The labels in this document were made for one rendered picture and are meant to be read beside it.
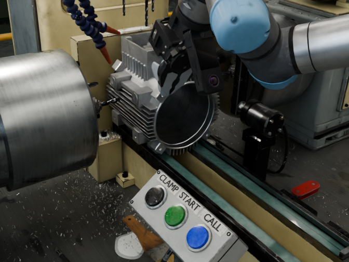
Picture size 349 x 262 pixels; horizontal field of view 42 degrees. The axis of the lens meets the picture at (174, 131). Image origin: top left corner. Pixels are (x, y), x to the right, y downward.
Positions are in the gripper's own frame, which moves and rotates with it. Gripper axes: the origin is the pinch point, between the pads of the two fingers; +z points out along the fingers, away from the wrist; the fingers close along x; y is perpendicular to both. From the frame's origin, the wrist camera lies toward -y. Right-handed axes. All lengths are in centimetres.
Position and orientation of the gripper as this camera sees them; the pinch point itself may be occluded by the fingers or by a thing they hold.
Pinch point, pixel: (168, 94)
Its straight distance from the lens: 91.1
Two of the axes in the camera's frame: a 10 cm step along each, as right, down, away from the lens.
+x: -8.2, 2.5, -5.1
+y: -4.8, -7.9, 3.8
